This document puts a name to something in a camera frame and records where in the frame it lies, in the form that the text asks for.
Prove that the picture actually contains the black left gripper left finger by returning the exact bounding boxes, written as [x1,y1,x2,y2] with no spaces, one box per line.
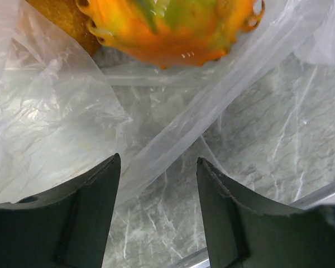
[0,154,121,267]

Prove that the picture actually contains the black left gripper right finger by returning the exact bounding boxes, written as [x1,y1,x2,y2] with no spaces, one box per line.
[196,156,335,268]

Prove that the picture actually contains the clear plastic bag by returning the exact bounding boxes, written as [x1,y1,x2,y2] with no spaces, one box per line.
[0,1,335,203]

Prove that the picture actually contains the orange fruit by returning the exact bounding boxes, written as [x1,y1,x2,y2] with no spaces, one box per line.
[76,0,266,69]

